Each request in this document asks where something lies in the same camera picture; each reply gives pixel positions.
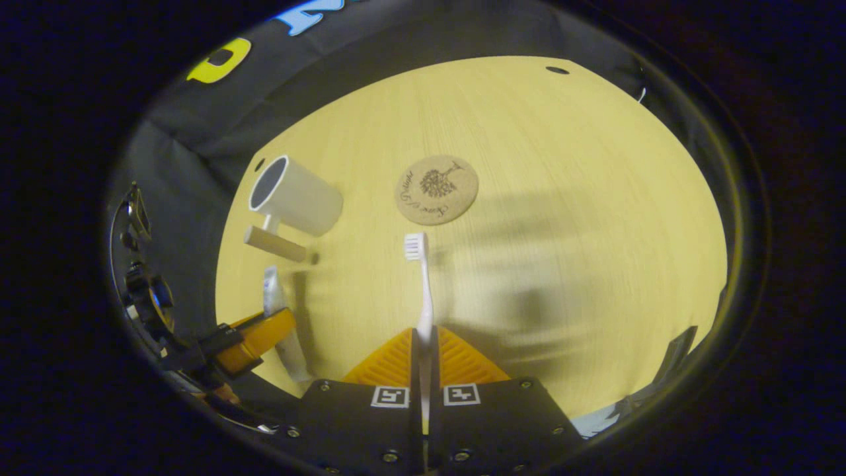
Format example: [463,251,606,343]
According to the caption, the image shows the white cup with handle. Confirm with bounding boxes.
[243,155,344,263]

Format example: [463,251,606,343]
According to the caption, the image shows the black backdrop cloth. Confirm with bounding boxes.
[106,0,734,371]

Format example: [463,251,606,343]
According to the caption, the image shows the round cork coaster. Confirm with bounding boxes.
[395,155,479,227]

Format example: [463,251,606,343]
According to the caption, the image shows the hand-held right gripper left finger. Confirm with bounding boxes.
[284,327,424,475]

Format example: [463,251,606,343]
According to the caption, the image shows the light wooden desktop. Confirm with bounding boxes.
[215,56,728,420]

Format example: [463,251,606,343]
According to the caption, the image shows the white toothbrush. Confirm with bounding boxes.
[404,231,435,434]

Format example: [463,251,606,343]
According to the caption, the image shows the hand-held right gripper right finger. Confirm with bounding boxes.
[430,326,584,474]

